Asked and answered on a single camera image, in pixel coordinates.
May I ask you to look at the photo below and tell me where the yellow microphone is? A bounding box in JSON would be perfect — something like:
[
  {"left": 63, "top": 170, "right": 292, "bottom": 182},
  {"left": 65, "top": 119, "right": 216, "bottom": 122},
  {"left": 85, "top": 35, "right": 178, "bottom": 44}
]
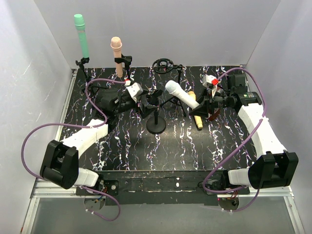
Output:
[{"left": 188, "top": 91, "right": 203, "bottom": 130}]

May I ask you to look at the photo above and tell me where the white microphone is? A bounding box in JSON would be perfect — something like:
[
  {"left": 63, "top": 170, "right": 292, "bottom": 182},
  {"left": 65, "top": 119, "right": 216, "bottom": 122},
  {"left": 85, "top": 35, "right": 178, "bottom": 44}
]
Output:
[{"left": 165, "top": 80, "right": 199, "bottom": 109}]

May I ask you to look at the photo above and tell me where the black round base stand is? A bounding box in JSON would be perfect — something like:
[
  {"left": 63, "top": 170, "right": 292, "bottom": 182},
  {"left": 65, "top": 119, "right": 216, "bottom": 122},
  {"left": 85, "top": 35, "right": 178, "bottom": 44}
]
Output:
[
  {"left": 114, "top": 55, "right": 132, "bottom": 88},
  {"left": 146, "top": 98, "right": 166, "bottom": 135}
]

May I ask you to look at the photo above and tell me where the black tripod clip stand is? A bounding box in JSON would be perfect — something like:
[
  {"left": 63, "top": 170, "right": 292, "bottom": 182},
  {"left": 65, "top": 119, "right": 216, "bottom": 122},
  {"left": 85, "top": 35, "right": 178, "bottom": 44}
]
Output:
[{"left": 76, "top": 58, "right": 108, "bottom": 97}]

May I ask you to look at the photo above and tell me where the pink microphone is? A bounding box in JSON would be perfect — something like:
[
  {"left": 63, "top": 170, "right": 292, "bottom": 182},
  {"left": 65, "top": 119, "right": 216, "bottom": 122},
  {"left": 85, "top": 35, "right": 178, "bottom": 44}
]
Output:
[{"left": 111, "top": 37, "right": 123, "bottom": 78}]

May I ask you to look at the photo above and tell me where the green microphone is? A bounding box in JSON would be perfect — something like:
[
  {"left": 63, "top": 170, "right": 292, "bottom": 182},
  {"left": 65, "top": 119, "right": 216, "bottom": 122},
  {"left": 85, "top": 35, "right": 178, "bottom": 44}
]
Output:
[{"left": 74, "top": 14, "right": 89, "bottom": 58}]

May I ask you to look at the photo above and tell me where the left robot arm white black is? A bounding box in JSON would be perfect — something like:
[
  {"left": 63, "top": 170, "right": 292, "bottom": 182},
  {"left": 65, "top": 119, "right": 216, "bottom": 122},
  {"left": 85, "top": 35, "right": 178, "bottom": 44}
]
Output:
[{"left": 40, "top": 88, "right": 163, "bottom": 189}]

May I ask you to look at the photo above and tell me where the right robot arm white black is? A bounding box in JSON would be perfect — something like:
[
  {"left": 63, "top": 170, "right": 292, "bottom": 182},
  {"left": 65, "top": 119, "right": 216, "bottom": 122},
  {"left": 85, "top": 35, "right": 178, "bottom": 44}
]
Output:
[{"left": 191, "top": 71, "right": 299, "bottom": 194}]

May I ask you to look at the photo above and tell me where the brown wooden metronome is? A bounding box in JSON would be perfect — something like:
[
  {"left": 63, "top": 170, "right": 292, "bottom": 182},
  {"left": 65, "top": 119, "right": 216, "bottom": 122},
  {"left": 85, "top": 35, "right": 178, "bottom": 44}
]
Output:
[{"left": 208, "top": 108, "right": 220, "bottom": 121}]

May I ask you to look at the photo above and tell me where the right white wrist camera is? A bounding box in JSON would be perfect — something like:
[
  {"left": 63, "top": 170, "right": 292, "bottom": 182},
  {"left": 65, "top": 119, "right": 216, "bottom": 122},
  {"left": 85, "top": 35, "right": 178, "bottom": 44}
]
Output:
[{"left": 202, "top": 75, "right": 222, "bottom": 98}]

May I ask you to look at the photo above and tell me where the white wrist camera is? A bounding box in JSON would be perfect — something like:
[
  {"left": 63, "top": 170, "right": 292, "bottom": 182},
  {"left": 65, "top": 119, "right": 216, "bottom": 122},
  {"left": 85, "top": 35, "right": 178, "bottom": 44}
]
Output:
[
  {"left": 126, "top": 82, "right": 143, "bottom": 103},
  {"left": 202, "top": 75, "right": 222, "bottom": 98}
]

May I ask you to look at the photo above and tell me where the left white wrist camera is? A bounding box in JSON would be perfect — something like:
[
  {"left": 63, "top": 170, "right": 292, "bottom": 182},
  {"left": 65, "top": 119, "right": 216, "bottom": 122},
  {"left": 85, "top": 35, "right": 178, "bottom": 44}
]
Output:
[{"left": 126, "top": 82, "right": 143, "bottom": 103}]

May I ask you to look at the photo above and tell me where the black shock mount tripod stand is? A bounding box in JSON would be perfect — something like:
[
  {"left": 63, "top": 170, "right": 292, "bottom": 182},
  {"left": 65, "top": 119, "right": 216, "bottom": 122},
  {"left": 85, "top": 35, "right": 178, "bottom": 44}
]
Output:
[{"left": 152, "top": 58, "right": 186, "bottom": 117}]

